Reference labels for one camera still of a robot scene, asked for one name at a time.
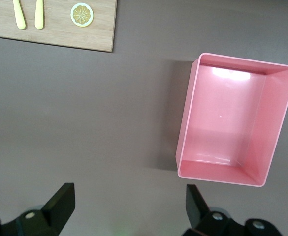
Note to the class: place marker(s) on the pink plastic bin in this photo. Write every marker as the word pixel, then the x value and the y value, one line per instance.
pixel 222 118

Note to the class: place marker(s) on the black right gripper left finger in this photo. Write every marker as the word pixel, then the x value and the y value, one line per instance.
pixel 57 209

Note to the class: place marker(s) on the yellow plastic knife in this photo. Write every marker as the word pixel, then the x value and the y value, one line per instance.
pixel 19 17

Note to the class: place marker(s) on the lemon slice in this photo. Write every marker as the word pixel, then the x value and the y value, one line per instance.
pixel 82 14

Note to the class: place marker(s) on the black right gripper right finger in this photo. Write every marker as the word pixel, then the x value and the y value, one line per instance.
pixel 198 211

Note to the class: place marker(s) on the wooden cutting board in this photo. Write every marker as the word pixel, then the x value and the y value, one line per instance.
pixel 60 37

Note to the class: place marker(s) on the yellow plastic fork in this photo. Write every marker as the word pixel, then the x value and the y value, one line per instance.
pixel 39 17

